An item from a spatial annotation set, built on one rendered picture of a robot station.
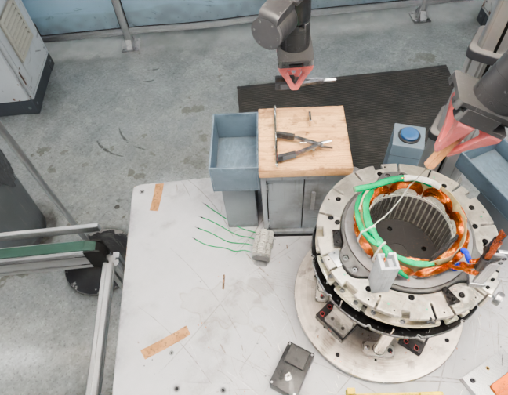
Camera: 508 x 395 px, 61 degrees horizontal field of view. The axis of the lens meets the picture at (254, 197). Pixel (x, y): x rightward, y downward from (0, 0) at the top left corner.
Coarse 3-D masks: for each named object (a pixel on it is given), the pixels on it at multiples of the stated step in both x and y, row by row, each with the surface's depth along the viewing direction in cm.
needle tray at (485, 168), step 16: (496, 144) 95; (464, 160) 91; (480, 160) 95; (496, 160) 94; (480, 176) 88; (496, 176) 92; (480, 192) 90; (496, 192) 86; (496, 208) 87; (496, 224) 91
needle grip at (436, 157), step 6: (450, 144) 58; (456, 144) 58; (444, 150) 59; (450, 150) 59; (432, 156) 61; (438, 156) 60; (444, 156) 60; (426, 162) 62; (432, 162) 61; (438, 162) 61; (432, 168) 62
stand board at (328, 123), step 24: (264, 120) 100; (288, 120) 99; (312, 120) 99; (336, 120) 98; (264, 144) 95; (288, 144) 95; (336, 144) 94; (264, 168) 92; (288, 168) 91; (312, 168) 91; (336, 168) 90
